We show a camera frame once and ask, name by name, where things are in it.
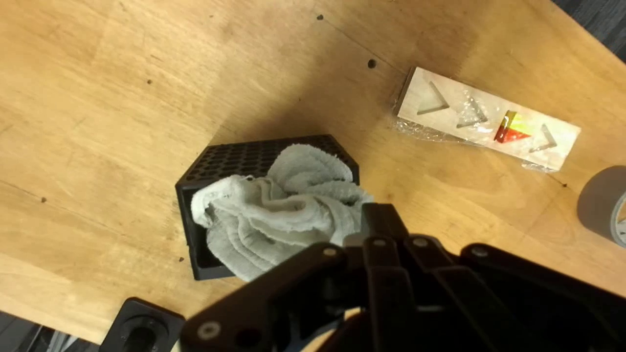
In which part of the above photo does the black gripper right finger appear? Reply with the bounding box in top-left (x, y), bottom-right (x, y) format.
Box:
top-left (383, 201), bottom-right (626, 352)

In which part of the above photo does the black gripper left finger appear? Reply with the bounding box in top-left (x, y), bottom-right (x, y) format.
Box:
top-left (177, 201), bottom-right (418, 352)

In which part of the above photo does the white terry cloth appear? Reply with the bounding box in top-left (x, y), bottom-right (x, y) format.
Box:
top-left (187, 142), bottom-right (375, 283)

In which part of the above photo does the black mesh box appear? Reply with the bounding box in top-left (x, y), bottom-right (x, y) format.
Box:
top-left (172, 133), bottom-right (363, 283)

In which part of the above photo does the black pole stand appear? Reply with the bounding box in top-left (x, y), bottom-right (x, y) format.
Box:
top-left (97, 295), bottom-right (187, 352)

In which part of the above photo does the wooden shape puzzle block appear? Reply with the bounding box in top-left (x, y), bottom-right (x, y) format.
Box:
top-left (393, 64), bottom-right (582, 176)

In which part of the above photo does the grey duct tape roll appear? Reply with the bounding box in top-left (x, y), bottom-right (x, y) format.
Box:
top-left (575, 162), bottom-right (626, 250)

